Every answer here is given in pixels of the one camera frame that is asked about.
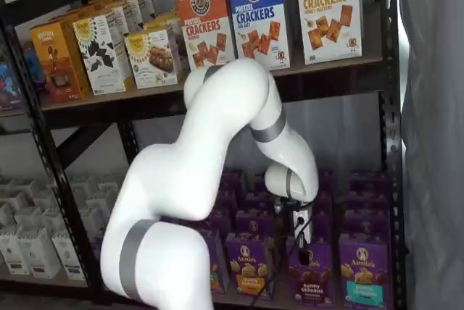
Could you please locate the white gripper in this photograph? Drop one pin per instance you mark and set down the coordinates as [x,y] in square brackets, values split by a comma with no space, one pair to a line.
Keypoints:
[303,223]

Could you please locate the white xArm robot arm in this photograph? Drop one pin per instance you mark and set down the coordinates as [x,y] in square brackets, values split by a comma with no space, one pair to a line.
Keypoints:
[203,136]

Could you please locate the purple box brown patch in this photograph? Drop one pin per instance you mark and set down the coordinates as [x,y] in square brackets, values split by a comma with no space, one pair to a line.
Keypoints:
[311,284]

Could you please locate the purple snack box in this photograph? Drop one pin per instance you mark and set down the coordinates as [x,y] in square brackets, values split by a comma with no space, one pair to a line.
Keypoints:
[253,223]
[368,201]
[259,201]
[324,226]
[369,181]
[233,183]
[366,223]

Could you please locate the purple box orange patch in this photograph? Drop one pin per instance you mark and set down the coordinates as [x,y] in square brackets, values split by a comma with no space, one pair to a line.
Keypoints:
[248,270]

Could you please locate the purple box teal patch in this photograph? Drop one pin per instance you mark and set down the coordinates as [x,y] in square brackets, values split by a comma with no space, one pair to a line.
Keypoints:
[364,274]

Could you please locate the purple box green patch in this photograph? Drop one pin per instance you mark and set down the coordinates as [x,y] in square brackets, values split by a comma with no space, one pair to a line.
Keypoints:
[217,270]

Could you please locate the black metal shelf rack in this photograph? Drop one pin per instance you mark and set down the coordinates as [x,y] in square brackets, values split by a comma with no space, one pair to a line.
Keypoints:
[389,107]

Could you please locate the white carton box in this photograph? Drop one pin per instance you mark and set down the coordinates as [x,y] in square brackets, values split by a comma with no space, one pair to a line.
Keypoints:
[87,185]
[11,255]
[70,259]
[40,255]
[29,219]
[103,208]

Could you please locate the yellow pretzel crackers box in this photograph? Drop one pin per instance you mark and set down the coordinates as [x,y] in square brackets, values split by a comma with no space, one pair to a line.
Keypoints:
[330,16]

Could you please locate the blue pretzel crackers box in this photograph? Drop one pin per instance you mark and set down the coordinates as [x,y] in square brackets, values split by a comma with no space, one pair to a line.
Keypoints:
[257,16]

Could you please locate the orange pretzel crackers box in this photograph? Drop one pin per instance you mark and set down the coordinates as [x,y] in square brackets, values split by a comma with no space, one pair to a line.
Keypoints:
[203,27]

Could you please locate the white box snack bar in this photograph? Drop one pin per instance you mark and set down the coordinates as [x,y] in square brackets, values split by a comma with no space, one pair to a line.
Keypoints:
[148,60]

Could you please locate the yellow snack box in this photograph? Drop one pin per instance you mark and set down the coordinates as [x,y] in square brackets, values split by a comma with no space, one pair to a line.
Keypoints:
[165,31]

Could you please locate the white box dark crackers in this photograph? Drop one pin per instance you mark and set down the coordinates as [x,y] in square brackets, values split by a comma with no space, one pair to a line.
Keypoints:
[98,53]

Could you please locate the white box nutrition label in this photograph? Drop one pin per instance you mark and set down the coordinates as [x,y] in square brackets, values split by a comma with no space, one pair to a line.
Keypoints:
[125,13]

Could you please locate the orange brown snack box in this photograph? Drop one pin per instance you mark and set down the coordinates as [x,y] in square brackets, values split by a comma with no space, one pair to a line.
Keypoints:
[54,63]

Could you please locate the blue red snack box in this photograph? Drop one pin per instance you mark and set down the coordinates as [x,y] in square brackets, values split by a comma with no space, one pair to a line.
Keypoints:
[9,85]

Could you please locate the gray curtain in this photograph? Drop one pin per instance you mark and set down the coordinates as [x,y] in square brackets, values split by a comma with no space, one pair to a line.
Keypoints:
[435,143]

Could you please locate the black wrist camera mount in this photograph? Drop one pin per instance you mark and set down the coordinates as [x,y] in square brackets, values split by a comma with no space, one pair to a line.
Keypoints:
[282,206]

